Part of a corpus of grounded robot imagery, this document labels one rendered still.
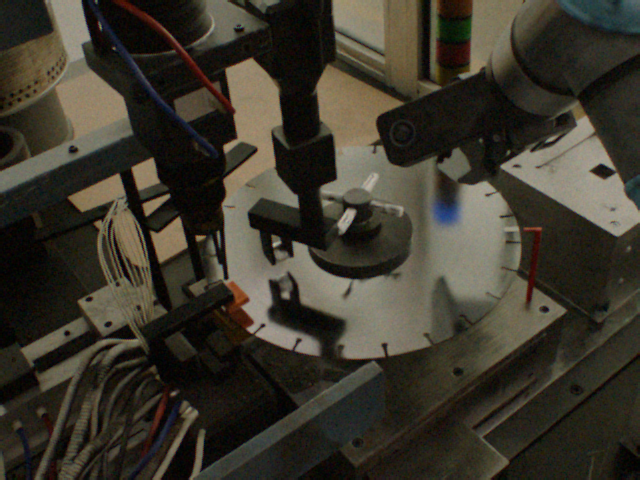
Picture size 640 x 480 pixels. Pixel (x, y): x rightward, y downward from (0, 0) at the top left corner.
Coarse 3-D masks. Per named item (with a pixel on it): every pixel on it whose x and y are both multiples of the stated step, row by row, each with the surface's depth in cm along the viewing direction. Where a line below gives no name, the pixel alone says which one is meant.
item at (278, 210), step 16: (320, 192) 69; (256, 208) 74; (272, 208) 74; (288, 208) 74; (304, 208) 70; (320, 208) 70; (256, 224) 74; (272, 224) 73; (288, 224) 72; (304, 224) 71; (320, 224) 71; (336, 224) 72; (288, 240) 76; (304, 240) 72; (320, 240) 71; (272, 256) 76
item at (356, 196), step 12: (372, 180) 81; (324, 192) 80; (348, 192) 79; (360, 192) 79; (348, 204) 78; (360, 204) 77; (372, 204) 78; (384, 204) 78; (348, 216) 77; (360, 216) 78
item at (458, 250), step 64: (256, 192) 89; (384, 192) 87; (448, 192) 86; (256, 256) 81; (448, 256) 79; (512, 256) 78; (256, 320) 74; (320, 320) 73; (384, 320) 73; (448, 320) 72
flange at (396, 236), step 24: (336, 216) 81; (384, 216) 82; (408, 216) 82; (336, 240) 80; (360, 240) 79; (384, 240) 79; (408, 240) 79; (336, 264) 78; (360, 264) 77; (384, 264) 78
